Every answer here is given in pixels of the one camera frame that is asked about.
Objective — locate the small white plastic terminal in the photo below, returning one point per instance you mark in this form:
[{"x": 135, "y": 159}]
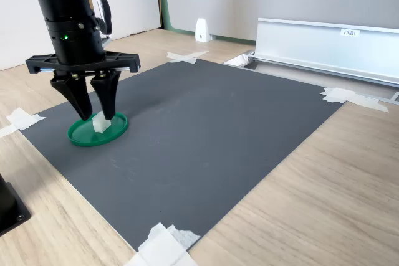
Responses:
[{"x": 100, "y": 126}]

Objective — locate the round green lid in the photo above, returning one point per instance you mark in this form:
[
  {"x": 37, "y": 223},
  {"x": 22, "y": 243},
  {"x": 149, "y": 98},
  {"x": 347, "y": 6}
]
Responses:
[{"x": 84, "y": 135}]

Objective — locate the white masking tape patch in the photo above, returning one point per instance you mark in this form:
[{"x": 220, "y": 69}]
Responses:
[
  {"x": 162, "y": 247},
  {"x": 339, "y": 95},
  {"x": 23, "y": 119},
  {"x": 184, "y": 57}
]

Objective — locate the dark grey mat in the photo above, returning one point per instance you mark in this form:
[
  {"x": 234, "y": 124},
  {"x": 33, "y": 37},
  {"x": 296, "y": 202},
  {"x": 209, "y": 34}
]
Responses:
[{"x": 193, "y": 160}]

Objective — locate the white label sticker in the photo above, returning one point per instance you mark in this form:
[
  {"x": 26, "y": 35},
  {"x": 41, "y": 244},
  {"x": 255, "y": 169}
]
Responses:
[{"x": 350, "y": 32}]

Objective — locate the small white table bracket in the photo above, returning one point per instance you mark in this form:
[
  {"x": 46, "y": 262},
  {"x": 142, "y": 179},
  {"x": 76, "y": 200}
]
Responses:
[{"x": 202, "y": 30}]

